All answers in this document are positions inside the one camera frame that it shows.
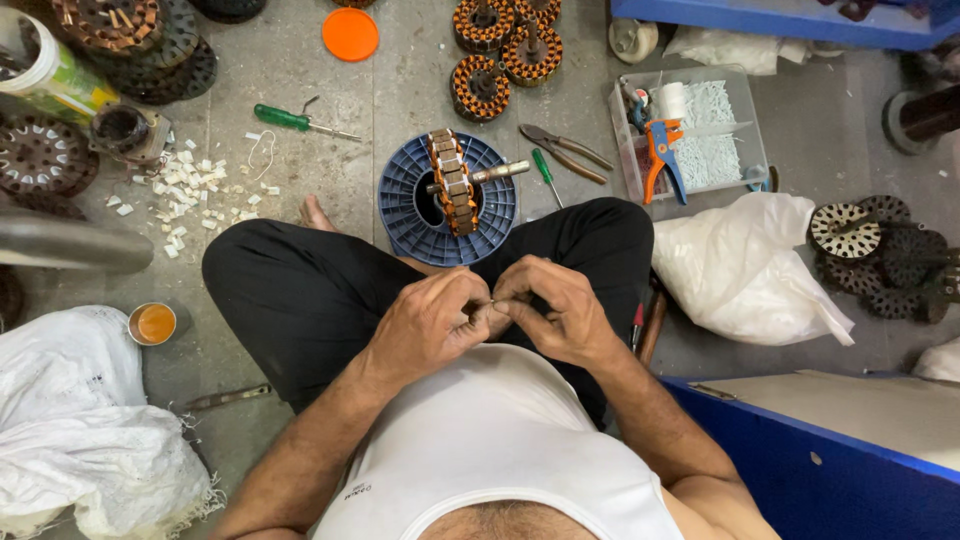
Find grey metal pipe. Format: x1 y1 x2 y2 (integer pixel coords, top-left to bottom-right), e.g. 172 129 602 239
0 209 156 276

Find white wire loop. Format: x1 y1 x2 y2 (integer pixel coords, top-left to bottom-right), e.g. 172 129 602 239
243 130 278 182

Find small cutters in tray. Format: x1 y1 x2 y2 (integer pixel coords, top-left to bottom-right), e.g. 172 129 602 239
618 75 652 135

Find person's left hand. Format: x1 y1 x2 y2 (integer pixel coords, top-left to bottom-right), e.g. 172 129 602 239
373 267 495 381

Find small green-handled screwdriver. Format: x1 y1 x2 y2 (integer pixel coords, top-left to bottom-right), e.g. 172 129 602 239
531 147 566 212

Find small white bag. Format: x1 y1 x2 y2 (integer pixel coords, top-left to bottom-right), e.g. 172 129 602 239
910 336 960 384

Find heap of bare stator cores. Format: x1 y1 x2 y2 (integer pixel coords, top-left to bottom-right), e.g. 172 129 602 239
807 194 960 326

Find white plastic bag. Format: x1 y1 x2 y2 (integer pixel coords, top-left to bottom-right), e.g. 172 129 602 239
650 192 857 348

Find clear plastic tray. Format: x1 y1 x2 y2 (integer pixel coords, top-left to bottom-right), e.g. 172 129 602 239
608 66 771 206

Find flat metal tool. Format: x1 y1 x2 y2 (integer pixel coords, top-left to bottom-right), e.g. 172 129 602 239
183 383 273 413

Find blue cabinet with grey top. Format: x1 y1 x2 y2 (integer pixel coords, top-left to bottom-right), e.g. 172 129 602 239
658 368 960 540

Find orange and blue wire stripper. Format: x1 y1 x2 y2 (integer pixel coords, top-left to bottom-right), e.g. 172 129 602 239
642 118 690 207

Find stack of dark stator cores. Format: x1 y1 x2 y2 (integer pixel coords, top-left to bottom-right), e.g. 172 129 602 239
49 0 219 107

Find heap of white insulation sleeves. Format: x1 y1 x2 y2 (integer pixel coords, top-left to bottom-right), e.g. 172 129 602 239
673 80 744 190

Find white caster wheel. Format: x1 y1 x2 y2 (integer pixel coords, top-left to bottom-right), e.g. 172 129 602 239
606 18 660 66

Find white woven sack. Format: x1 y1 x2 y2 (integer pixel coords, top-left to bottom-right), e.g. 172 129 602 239
0 304 228 540

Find crumpled white plastic sheet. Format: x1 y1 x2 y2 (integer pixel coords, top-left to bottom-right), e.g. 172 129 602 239
663 25 813 77

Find wooden tool handle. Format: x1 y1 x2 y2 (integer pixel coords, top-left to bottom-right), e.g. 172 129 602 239
637 288 669 369

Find copper wound stator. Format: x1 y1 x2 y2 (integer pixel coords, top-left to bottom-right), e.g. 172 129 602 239
513 0 563 27
449 54 513 124
452 0 518 54
500 18 564 88

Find blue bench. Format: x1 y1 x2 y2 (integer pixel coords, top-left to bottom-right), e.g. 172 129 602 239
609 0 960 53

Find wound stator with steel shaft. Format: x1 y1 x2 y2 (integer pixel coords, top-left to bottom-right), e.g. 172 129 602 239
425 129 532 238

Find heap of white paper pieces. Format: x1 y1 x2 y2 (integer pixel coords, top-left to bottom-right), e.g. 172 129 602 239
104 131 283 261

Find person's black trousers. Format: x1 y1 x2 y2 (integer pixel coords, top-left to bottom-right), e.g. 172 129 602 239
201 196 656 432

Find large green-handled screwdriver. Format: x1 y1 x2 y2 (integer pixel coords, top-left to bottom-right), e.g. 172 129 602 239
252 102 363 143

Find brown-handled pliers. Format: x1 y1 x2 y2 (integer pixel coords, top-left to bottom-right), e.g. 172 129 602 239
518 123 615 187

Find blue plastic spool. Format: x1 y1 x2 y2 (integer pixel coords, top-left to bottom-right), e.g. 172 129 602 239
377 131 519 268

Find white bucket with green label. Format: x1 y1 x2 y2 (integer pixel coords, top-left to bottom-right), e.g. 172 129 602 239
0 6 122 126

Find round metal motor housing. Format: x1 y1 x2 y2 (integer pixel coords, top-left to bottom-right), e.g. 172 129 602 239
88 102 174 167

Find person's bare foot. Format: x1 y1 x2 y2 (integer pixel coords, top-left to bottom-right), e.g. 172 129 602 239
299 194 340 234

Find person's right hand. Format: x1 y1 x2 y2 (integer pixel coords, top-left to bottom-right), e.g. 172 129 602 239
491 255 626 370

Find rusty stator cores pile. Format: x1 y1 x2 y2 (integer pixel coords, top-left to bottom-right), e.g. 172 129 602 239
0 111 102 199

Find person's white undershirt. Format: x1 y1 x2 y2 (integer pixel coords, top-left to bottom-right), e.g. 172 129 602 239
311 342 687 540

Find metal cup with orange liquid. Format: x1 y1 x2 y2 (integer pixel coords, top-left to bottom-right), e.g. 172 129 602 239
126 301 180 348

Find white thread roll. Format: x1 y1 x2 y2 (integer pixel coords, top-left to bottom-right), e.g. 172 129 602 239
655 81 690 122

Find orange plastic lid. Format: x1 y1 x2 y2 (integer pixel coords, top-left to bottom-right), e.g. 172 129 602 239
321 6 381 63

